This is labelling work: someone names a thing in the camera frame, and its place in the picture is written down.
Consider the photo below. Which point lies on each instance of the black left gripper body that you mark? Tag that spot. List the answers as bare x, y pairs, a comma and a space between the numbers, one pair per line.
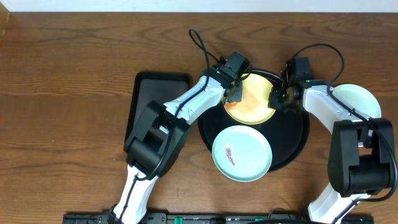
234, 92

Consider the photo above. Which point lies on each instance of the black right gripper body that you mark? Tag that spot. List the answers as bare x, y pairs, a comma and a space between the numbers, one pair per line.
279, 99

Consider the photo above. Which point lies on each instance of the yellow plate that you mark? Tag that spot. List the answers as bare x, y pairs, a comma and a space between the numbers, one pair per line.
253, 107

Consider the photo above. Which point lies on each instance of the light green plate bottom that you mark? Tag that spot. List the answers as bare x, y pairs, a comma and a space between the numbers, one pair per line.
242, 153

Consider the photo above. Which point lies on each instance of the light green plate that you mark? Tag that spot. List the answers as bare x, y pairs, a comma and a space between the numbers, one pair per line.
360, 98
242, 153

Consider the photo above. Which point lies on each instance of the light green plate top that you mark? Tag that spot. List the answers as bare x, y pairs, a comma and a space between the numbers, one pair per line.
360, 98

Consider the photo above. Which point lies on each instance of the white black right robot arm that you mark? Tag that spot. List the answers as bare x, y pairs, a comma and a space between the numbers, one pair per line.
361, 165

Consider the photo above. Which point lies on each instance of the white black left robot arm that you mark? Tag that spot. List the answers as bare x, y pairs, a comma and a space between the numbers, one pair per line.
159, 134

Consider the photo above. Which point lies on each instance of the black round tray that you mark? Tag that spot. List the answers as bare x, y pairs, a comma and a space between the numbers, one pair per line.
286, 131

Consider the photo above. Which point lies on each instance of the black rectangular tray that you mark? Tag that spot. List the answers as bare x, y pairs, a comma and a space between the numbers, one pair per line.
158, 86

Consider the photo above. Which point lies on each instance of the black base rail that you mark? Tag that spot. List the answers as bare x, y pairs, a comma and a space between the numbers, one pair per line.
163, 218

